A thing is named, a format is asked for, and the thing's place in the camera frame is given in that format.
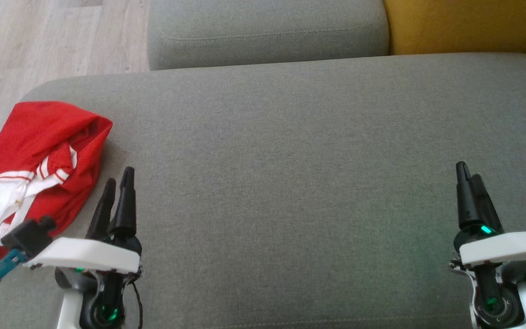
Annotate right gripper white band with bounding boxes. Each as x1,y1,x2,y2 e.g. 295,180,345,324
449,161,526,275

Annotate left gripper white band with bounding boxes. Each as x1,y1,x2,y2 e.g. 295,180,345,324
22,167,143,276

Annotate narrow grey sofa seat cushion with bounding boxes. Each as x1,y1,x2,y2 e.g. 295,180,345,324
147,0,390,70

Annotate large grey sofa seat cushion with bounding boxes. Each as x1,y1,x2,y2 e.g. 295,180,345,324
0,53,526,329

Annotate black cable with teal plug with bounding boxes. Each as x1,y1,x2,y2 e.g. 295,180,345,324
0,249,27,329

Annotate red shorts with white stripe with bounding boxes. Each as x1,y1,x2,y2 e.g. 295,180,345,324
0,101,114,192

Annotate wide yellow sofa backrest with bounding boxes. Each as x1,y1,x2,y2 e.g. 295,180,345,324
383,0,526,56

